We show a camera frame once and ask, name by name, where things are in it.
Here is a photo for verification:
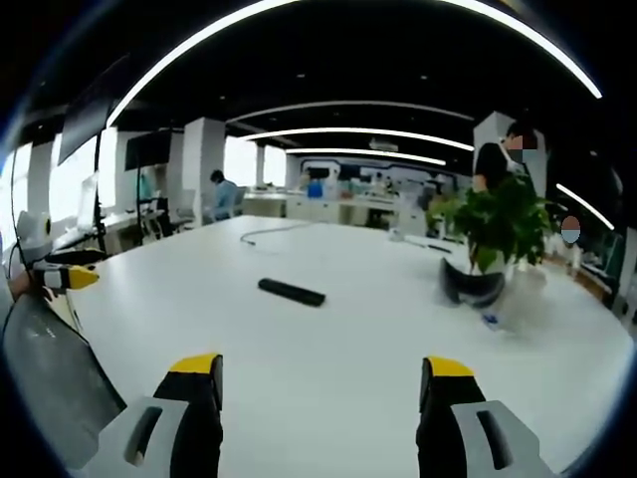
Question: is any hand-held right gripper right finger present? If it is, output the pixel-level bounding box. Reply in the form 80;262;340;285
416;356;554;478

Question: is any green potted plant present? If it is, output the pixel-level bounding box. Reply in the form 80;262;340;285
431;171;554;280

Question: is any grey cable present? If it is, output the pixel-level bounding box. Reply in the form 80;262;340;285
240;222;319;246

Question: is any grey office chair back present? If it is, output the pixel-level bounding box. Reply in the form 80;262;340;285
2;293;128;472

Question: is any white office counter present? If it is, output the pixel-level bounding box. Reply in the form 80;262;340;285
242;187;429;235

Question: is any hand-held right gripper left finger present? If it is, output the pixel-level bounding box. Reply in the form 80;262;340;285
84;353;225;478

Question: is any black remote control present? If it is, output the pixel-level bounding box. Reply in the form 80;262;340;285
257;277;327;308

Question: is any black curved headset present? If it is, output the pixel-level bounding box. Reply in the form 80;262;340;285
438;257;507;308

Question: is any black office chair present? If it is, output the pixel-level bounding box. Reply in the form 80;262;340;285
141;196;193;239

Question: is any black monitor on stand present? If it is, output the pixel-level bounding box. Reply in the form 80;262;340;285
123;129;173;240

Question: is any black hanging screen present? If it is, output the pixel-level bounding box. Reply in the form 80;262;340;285
57;97;118;166

